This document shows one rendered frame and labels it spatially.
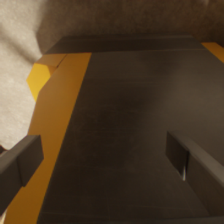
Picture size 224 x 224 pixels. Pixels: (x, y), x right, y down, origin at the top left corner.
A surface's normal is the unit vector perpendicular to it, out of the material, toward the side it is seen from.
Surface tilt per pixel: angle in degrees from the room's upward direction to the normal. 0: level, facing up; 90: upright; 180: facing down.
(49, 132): 90
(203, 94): 90
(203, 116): 90
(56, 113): 90
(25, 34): 0
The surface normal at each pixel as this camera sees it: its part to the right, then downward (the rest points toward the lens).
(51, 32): -0.07, 0.63
